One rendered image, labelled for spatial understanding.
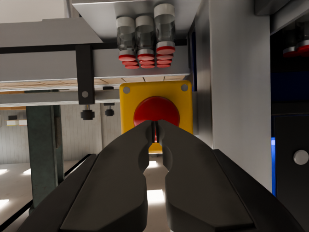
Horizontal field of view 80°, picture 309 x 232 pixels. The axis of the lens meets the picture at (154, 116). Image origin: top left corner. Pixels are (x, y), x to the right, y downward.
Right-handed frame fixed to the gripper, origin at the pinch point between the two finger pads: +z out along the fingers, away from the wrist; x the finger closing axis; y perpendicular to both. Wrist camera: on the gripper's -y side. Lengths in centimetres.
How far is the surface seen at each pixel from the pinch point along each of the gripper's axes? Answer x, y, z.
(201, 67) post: 5.6, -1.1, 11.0
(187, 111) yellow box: 3.1, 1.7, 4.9
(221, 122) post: 6.6, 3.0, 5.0
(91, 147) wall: -369, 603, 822
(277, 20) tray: 11.9, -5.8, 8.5
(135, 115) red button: -1.6, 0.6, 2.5
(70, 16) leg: -14.4, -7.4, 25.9
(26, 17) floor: -130, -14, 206
